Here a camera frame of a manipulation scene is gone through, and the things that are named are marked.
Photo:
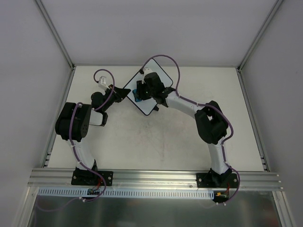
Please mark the aluminium mounting rail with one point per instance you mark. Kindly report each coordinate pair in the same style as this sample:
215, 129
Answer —
152, 179

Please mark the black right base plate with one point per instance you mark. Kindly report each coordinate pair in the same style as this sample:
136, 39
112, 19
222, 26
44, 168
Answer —
204, 180

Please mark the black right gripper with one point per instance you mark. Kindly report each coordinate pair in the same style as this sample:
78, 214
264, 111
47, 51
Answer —
139, 92

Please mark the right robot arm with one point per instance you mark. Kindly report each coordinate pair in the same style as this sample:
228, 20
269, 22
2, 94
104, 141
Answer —
211, 126

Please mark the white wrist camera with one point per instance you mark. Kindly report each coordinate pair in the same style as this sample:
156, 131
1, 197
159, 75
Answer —
145, 71
102, 83

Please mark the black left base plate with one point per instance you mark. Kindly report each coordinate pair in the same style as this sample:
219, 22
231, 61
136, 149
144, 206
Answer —
87, 178

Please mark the blue whiteboard eraser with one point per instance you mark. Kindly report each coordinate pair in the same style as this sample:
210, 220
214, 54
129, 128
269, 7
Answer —
136, 96

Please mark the aluminium frame post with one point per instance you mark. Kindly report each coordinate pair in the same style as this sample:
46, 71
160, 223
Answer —
265, 24
45, 15

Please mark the left aluminium frame post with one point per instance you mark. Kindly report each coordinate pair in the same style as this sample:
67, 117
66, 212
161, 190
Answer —
45, 15

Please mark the right aluminium frame post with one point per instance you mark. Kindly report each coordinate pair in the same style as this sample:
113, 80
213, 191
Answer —
265, 24

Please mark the white slotted cable duct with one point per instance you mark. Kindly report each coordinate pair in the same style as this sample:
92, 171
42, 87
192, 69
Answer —
127, 193

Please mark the white whiteboard black frame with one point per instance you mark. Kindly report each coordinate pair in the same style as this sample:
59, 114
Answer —
146, 106

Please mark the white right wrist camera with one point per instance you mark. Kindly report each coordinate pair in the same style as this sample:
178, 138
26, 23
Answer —
145, 71

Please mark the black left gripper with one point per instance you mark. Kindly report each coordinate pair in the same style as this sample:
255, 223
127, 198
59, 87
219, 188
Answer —
116, 93

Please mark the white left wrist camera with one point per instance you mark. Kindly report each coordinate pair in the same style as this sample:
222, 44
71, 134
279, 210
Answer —
102, 83

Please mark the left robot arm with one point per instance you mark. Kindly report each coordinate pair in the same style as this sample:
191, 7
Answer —
74, 121

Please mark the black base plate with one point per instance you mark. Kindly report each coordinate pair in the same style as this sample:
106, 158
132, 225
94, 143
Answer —
87, 178
204, 180

